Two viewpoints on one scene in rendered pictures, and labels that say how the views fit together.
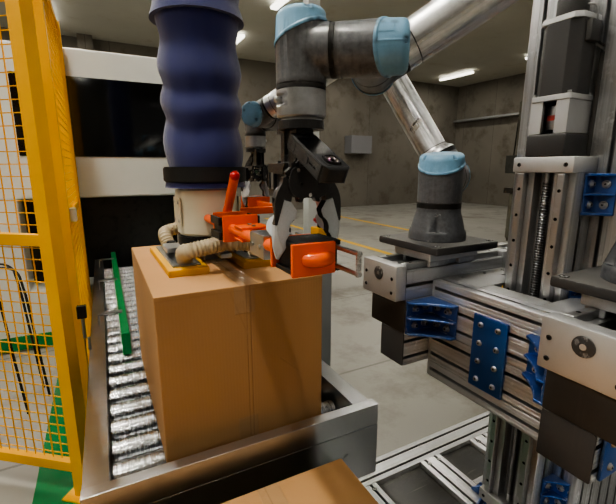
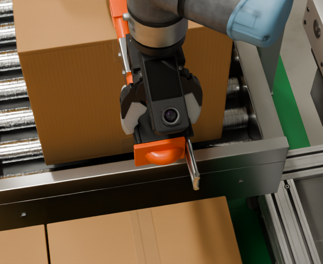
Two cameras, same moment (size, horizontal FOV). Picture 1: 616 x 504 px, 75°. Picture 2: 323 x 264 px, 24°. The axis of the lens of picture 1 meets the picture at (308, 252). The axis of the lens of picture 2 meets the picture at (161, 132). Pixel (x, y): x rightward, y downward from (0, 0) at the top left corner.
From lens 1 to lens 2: 82 cm
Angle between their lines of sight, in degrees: 47
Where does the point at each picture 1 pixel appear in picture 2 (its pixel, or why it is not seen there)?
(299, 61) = (147, 7)
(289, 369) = not seen: hidden behind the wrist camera
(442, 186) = not seen: outside the picture
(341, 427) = (236, 162)
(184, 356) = (56, 95)
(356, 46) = (209, 23)
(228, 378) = (107, 110)
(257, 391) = not seen: hidden behind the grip
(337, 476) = (212, 217)
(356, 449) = (254, 177)
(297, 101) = (145, 36)
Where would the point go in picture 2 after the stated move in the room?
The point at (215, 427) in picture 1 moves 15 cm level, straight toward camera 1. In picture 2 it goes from (94, 143) to (87, 205)
